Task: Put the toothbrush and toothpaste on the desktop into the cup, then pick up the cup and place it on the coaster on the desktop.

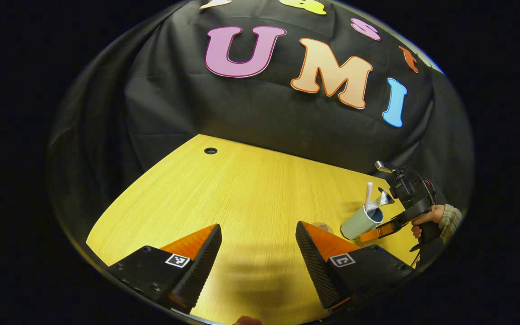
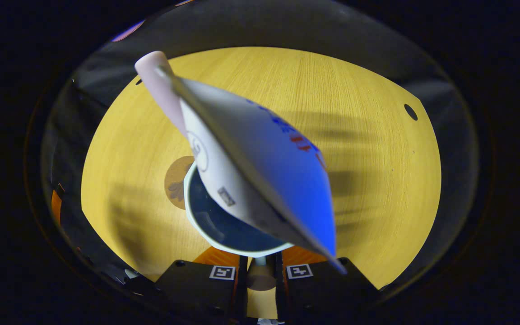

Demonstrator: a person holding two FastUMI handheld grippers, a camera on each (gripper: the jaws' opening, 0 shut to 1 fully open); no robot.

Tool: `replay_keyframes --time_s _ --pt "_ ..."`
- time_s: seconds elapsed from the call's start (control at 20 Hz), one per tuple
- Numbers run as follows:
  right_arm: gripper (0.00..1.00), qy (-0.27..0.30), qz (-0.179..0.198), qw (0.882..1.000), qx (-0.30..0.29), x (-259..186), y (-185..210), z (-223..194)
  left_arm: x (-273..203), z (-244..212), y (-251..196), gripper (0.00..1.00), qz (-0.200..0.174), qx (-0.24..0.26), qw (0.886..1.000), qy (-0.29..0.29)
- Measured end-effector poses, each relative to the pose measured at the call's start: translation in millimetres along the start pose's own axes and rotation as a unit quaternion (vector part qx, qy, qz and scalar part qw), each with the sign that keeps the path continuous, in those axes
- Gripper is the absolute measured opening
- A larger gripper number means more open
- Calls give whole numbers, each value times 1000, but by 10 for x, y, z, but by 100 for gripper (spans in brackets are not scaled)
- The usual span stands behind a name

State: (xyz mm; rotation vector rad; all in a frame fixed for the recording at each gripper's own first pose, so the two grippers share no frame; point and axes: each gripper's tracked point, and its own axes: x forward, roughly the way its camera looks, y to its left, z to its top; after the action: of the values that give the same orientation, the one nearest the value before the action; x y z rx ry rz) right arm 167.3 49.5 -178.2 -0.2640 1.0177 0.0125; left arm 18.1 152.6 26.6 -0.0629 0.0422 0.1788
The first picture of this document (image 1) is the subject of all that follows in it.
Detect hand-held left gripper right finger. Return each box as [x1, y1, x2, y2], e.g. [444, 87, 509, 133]
[295, 221, 414, 311]

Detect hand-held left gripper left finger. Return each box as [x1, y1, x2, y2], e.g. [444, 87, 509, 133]
[107, 223, 223, 315]

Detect pale green cup wooden handle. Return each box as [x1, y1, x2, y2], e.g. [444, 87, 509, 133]
[341, 205, 385, 241]

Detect white toothpaste tube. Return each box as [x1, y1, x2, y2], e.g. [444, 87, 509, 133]
[368, 187, 395, 212]

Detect yellow wooden desktop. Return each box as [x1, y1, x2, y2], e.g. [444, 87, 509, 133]
[86, 134, 418, 325]

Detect black backdrop cloth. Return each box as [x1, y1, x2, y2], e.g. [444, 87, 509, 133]
[48, 0, 475, 235]

